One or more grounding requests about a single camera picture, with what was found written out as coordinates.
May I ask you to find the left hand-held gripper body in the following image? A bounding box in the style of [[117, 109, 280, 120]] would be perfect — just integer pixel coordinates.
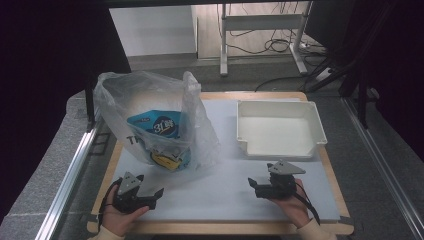
[[112, 171, 158, 215]]

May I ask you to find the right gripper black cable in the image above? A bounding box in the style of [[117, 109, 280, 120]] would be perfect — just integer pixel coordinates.
[[294, 181, 322, 226]]

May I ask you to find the person's left hand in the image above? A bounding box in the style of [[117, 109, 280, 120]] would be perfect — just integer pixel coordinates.
[[101, 184, 151, 237]]

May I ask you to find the black floor cable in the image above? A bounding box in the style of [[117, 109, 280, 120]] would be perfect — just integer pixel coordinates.
[[254, 75, 306, 93]]

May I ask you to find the white plastic bin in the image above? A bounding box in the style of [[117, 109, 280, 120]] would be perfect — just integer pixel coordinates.
[[235, 99, 328, 160]]

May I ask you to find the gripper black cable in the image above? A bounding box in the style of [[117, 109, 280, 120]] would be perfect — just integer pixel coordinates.
[[294, 181, 322, 226], [97, 177, 124, 231]]

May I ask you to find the dark curtain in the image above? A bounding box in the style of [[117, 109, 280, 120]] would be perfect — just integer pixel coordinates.
[[0, 0, 132, 221], [304, 0, 424, 163]]

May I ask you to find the person's right hand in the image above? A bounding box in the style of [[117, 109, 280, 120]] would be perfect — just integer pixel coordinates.
[[270, 178, 312, 230]]

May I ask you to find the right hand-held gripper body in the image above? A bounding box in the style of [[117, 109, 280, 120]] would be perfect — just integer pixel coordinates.
[[254, 159, 307, 201]]

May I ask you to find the pale grey table mat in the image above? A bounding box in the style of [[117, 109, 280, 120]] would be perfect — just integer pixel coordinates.
[[111, 98, 341, 223]]

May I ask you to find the clear plastic bag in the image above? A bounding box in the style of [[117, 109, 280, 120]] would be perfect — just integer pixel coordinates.
[[93, 70, 221, 174]]

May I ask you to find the black metal stand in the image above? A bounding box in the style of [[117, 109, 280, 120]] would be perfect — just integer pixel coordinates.
[[83, 78, 98, 132], [304, 49, 381, 130]]

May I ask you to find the aluminium rail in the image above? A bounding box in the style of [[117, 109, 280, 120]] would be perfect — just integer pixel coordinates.
[[342, 97, 424, 240], [34, 127, 100, 240]]

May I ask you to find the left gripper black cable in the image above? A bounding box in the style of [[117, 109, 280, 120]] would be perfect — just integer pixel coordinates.
[[97, 177, 124, 231]]

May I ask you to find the blue snack packet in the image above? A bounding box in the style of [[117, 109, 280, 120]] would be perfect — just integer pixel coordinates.
[[127, 109, 192, 173]]

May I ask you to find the white metal desk frame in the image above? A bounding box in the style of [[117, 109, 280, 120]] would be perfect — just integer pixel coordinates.
[[218, 1, 313, 77]]

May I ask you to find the tangle of floor cables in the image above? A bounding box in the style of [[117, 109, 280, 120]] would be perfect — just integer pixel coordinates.
[[226, 3, 329, 57]]

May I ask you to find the wooden table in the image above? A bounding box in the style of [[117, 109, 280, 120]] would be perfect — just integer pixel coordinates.
[[87, 91, 355, 236]]

